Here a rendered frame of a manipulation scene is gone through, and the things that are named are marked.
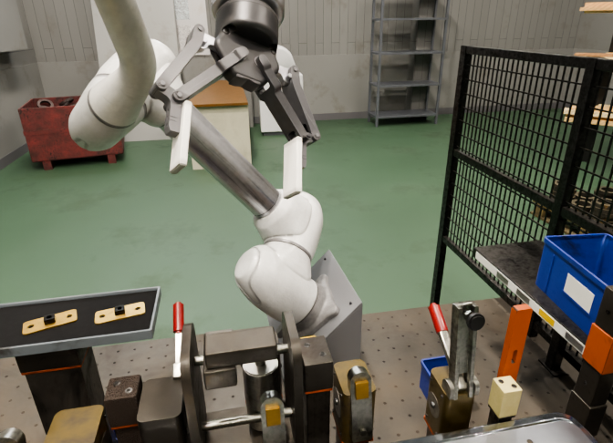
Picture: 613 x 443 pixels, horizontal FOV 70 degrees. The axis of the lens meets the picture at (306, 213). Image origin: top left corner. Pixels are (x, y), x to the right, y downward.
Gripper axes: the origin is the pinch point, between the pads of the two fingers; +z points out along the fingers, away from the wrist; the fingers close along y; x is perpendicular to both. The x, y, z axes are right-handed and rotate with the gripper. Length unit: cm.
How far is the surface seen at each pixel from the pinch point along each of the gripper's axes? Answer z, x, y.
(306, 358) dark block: 20.0, -23.2, -25.5
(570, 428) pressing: 31, 0, -64
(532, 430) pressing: 32, -4, -59
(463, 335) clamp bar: 16.2, -6.2, -45.6
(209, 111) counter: -240, -394, -153
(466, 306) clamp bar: 11.7, -4.0, -43.9
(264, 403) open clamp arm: 26.5, -23.7, -17.8
